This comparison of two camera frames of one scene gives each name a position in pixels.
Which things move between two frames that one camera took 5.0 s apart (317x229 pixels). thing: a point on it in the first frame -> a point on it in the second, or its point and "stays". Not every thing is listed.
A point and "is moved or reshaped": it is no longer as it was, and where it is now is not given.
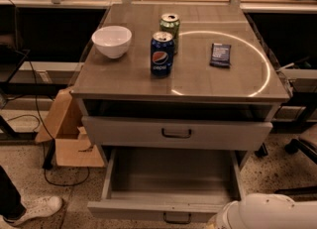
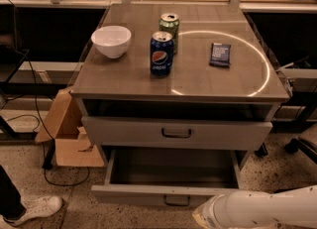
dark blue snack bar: [220, 56] stays
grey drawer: [166, 185] is moved or reshaped
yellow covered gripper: [227, 215] -> [208, 213]
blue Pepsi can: [162, 53] stays
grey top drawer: [150, 133] stays
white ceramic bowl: [112, 41] stays
